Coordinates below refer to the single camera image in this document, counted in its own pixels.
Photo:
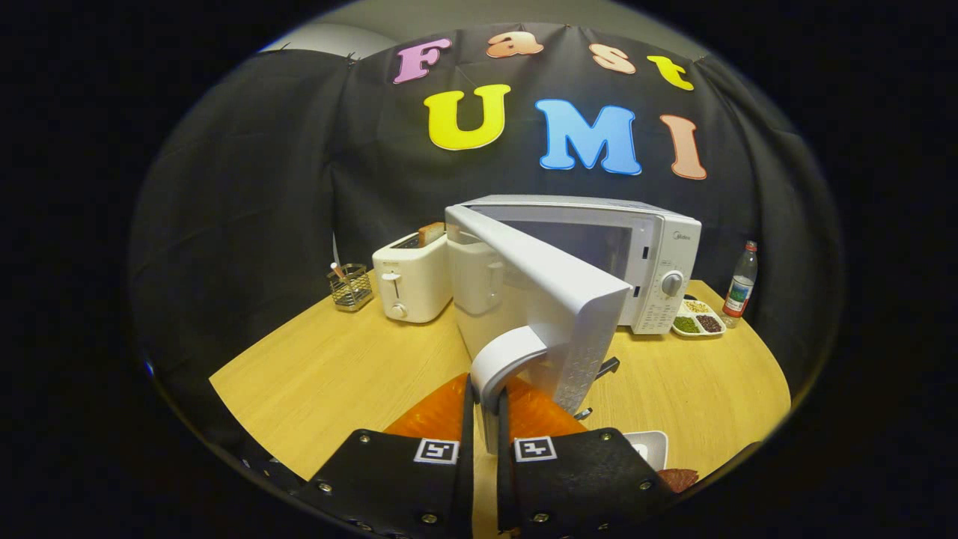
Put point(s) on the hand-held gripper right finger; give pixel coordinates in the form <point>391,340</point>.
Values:
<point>584,486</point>

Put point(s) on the divided plate of beans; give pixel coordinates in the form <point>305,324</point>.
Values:
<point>697,324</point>

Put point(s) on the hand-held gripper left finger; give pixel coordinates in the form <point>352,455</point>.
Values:
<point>397,486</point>

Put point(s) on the clear bottle with red cap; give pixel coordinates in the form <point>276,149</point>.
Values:
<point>739,288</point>

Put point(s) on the white pop-up toaster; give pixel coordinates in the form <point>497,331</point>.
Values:
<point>412,288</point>

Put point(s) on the pen with orange tip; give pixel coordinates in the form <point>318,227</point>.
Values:
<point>339,271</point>

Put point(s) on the small white ribbed plate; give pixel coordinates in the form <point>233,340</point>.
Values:
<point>653,445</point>

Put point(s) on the toasted bread slice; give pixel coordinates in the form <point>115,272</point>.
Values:
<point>431,233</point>

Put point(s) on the brown meat piece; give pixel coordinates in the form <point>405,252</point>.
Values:
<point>679,479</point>

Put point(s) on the white toaster oven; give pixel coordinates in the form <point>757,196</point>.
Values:
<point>569,299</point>

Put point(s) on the black backdrop cloth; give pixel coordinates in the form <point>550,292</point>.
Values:
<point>239,209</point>

